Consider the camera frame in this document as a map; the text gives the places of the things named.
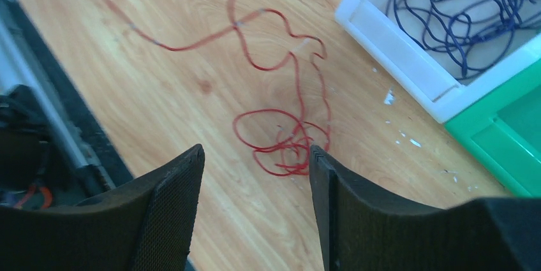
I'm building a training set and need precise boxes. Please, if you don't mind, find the green plastic bin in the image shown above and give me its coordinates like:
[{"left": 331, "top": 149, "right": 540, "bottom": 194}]
[{"left": 445, "top": 61, "right": 540, "bottom": 198}]

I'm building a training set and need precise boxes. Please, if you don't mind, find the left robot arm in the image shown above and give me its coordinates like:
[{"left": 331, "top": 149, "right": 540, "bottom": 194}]
[{"left": 1, "top": 85, "right": 86, "bottom": 210}]

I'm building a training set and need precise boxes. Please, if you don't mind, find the red cable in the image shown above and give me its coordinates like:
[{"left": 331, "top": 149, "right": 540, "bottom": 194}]
[{"left": 8, "top": 0, "right": 271, "bottom": 52}]

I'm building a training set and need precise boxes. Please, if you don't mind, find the purple cable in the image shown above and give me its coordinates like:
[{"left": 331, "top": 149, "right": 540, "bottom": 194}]
[{"left": 385, "top": 0, "right": 541, "bottom": 80}]

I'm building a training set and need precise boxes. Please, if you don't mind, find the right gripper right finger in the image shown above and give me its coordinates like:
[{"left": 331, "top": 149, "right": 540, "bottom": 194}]
[{"left": 309, "top": 145, "right": 540, "bottom": 270}]

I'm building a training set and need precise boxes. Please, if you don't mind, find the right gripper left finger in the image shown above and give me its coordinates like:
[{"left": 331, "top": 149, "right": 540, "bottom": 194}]
[{"left": 1, "top": 144, "right": 205, "bottom": 270}]

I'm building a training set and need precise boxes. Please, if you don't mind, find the white plastic bin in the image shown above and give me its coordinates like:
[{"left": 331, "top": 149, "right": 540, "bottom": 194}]
[{"left": 335, "top": 0, "right": 540, "bottom": 124}]

